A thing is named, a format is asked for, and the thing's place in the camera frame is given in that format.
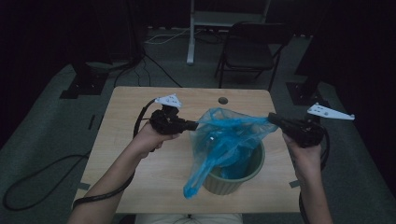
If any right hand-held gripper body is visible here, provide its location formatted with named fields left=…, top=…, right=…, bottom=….
left=281, top=102, right=356, bottom=149

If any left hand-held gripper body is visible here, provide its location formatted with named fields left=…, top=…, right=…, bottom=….
left=148, top=93, right=189, bottom=136

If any blue plastic bag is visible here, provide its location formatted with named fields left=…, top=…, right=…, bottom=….
left=182, top=106, right=280, bottom=201

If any green plastic bin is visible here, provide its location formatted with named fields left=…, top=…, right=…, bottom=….
left=202, top=139, right=266, bottom=197

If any person's left hand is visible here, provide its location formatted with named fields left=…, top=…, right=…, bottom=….
left=132, top=120, right=181, bottom=161

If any person's right hand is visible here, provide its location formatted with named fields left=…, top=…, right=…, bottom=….
left=281, top=132, right=323, bottom=182

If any black stand base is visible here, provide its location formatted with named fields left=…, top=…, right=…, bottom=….
left=59, top=60, right=109, bottom=100
left=285, top=74, right=332, bottom=112

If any black folding chair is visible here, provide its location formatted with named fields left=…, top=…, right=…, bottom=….
left=214, top=21, right=294, bottom=91

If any black floor cable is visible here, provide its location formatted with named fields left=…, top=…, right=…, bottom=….
left=113, top=52, right=183, bottom=89

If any white floor cable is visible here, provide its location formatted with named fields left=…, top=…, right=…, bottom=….
left=144, top=27, right=191, bottom=46

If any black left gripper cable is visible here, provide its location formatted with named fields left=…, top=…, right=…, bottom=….
left=2, top=98, right=157, bottom=213

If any white metal stand frame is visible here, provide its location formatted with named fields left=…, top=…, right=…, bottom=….
left=186, top=0, right=273, bottom=65

